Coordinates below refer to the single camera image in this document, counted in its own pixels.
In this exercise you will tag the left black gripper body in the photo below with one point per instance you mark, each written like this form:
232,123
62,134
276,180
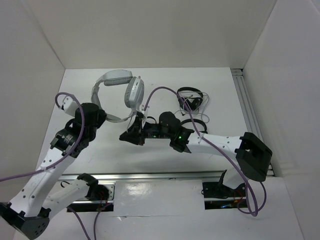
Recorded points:
101,118

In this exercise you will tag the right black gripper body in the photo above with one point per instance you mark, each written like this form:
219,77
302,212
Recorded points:
152,131

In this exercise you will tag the white over-ear headphones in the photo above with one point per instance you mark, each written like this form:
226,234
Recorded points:
118,89

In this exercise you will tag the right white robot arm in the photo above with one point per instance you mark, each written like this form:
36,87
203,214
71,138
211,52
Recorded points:
186,140

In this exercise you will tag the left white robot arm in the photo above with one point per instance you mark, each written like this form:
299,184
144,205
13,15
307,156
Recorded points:
31,210

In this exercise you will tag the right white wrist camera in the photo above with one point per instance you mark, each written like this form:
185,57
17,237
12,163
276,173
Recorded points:
144,111

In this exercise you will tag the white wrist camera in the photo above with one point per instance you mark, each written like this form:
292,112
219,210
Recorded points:
144,111
69,106

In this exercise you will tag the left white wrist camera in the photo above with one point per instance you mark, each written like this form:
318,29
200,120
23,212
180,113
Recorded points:
69,106

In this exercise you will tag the aluminium mounting rail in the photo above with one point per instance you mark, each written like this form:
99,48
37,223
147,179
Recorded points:
160,176

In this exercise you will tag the aluminium side rail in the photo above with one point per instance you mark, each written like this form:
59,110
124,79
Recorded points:
246,105

